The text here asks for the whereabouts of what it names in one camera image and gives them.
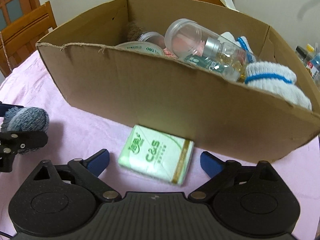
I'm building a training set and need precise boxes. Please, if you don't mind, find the white sock blue stripe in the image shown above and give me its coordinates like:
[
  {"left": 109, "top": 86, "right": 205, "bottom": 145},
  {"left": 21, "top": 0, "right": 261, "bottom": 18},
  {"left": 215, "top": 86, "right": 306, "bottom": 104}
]
[{"left": 221, "top": 32, "right": 257, "bottom": 63}]

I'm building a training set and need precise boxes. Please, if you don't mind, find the clear jar with brown contents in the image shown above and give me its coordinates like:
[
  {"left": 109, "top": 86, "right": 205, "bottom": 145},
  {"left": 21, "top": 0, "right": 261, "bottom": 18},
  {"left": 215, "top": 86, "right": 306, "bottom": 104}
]
[{"left": 127, "top": 21, "right": 165, "bottom": 49}]

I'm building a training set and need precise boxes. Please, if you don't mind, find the brown cardboard box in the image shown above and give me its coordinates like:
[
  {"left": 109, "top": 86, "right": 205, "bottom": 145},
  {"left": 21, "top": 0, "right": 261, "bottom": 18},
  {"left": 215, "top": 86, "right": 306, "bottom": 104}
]
[{"left": 36, "top": 0, "right": 319, "bottom": 163}]

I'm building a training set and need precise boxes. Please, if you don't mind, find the clear water bottle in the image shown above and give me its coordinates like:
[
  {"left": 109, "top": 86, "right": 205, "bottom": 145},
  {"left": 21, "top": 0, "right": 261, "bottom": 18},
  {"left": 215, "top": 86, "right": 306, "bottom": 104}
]
[{"left": 306, "top": 53, "right": 320, "bottom": 89}]

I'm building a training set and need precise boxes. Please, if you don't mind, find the gold tissue box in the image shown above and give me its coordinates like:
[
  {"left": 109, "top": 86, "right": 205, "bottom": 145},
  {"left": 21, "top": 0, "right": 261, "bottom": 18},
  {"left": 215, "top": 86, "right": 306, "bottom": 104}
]
[{"left": 220, "top": 0, "right": 238, "bottom": 11}]

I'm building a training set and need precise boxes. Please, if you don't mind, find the clear plastic jar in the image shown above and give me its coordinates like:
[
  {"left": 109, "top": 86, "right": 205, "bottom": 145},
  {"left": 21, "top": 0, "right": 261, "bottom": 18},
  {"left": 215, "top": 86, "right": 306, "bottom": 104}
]
[{"left": 164, "top": 18, "right": 257, "bottom": 65}]

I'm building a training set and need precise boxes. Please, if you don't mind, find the pink table cloth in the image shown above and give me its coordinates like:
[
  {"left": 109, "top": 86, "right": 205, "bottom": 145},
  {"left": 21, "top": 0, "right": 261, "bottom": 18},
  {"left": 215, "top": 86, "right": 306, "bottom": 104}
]
[{"left": 1, "top": 52, "right": 319, "bottom": 239}]

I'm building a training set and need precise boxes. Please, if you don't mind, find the green white tissue pack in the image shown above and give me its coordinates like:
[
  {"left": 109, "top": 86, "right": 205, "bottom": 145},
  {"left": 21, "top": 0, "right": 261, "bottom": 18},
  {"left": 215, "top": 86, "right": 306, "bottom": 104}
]
[{"left": 118, "top": 125, "right": 194, "bottom": 185}]

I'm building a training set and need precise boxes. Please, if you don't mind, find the white knitted sock blue cuff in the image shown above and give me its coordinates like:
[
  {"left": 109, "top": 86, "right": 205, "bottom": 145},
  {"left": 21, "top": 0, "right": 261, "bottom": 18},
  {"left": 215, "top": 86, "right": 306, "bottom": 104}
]
[{"left": 245, "top": 61, "right": 312, "bottom": 110}]

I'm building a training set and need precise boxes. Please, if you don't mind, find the wooden chair left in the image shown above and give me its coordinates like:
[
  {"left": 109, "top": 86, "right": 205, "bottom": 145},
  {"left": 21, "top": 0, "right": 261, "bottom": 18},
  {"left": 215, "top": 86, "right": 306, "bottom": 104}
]
[{"left": 1, "top": 1, "right": 57, "bottom": 77}]

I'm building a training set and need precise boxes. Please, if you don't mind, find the dark lidded small jar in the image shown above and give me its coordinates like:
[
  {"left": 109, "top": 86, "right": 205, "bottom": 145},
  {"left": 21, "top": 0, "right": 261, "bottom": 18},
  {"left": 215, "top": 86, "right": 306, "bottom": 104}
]
[{"left": 295, "top": 46, "right": 308, "bottom": 64}]

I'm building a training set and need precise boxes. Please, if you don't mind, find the pink white knitted sock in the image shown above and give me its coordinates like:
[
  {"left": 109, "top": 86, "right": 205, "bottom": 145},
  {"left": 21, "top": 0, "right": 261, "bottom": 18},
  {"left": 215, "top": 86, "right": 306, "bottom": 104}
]
[{"left": 164, "top": 33, "right": 205, "bottom": 58}]

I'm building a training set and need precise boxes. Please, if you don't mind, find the yellow lidded bottle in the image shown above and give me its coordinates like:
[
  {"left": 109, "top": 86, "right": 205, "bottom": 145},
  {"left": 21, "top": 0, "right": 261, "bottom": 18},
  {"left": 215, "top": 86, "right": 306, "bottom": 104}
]
[{"left": 306, "top": 43, "right": 315, "bottom": 60}]

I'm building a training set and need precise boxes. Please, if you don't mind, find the blue grey knitted sock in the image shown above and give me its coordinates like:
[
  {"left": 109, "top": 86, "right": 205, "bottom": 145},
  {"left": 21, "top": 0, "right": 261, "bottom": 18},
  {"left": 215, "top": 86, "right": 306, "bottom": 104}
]
[{"left": 0, "top": 106, "right": 50, "bottom": 156}]

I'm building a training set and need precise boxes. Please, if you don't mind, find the green medical cotton box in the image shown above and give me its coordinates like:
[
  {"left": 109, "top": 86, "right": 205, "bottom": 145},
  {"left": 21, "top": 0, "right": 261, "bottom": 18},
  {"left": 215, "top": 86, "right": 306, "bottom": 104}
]
[{"left": 183, "top": 55, "right": 240, "bottom": 81}]

